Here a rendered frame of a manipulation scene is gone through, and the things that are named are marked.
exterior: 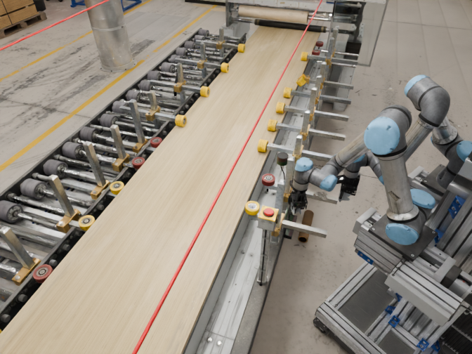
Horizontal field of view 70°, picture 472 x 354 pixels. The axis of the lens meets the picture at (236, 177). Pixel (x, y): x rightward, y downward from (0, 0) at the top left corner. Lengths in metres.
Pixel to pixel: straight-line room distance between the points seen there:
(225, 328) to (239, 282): 0.26
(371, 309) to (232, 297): 0.98
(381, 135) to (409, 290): 0.72
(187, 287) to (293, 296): 1.19
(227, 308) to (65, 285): 0.77
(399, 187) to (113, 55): 4.83
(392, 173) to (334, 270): 1.55
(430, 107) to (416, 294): 0.79
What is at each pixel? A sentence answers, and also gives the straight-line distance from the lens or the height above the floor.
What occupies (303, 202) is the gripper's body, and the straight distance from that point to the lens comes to 1.68.
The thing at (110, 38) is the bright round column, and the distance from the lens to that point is 5.53.
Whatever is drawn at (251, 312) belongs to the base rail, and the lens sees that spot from 1.75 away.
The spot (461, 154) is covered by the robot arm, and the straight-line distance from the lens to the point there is 1.97.
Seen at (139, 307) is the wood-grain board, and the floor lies 0.90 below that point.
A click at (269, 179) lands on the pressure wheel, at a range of 2.03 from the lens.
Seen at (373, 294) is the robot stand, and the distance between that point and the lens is 2.51.
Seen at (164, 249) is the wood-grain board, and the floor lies 0.90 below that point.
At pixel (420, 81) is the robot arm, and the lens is 1.76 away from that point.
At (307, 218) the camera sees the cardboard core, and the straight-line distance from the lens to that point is 2.95.
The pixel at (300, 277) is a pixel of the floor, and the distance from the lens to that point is 2.70.
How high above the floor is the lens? 2.27
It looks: 42 degrees down
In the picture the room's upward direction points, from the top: straight up
